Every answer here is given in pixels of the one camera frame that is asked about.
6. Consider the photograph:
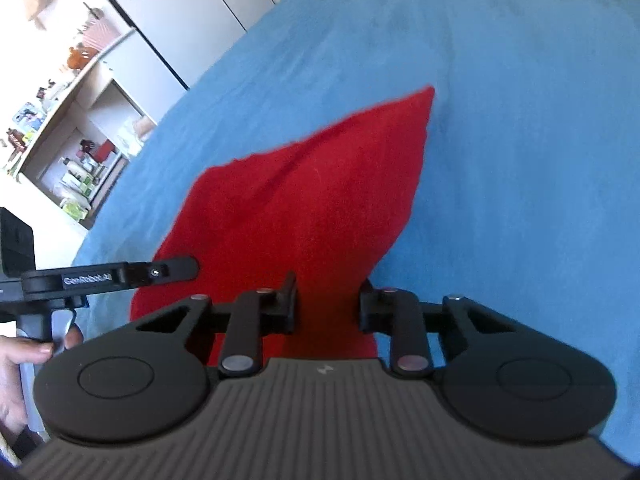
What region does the red knit sweater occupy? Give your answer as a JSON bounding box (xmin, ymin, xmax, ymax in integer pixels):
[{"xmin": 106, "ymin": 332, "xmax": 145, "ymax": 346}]
[{"xmin": 130, "ymin": 87, "xmax": 435, "ymax": 360}]

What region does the person left hand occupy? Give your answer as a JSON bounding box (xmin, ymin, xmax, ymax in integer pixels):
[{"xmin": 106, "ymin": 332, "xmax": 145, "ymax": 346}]
[{"xmin": 0, "ymin": 324, "xmax": 86, "ymax": 436}]

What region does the white shelf unit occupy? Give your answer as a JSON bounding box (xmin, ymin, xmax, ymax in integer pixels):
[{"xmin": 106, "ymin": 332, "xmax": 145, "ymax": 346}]
[{"xmin": 1, "ymin": 29, "xmax": 164, "ymax": 229}]

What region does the blue bed sheet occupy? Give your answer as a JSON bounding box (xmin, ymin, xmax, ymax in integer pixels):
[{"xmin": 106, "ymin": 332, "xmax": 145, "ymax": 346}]
[{"xmin": 76, "ymin": 0, "xmax": 639, "ymax": 463}]

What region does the orange plush on shelf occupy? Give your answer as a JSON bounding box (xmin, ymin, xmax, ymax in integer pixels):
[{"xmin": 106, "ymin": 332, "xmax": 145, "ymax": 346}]
[{"xmin": 66, "ymin": 47, "xmax": 99, "ymax": 70}]

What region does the white wardrobe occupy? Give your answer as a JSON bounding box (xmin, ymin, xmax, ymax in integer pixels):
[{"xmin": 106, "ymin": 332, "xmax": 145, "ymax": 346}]
[{"xmin": 112, "ymin": 0, "xmax": 279, "ymax": 88}]

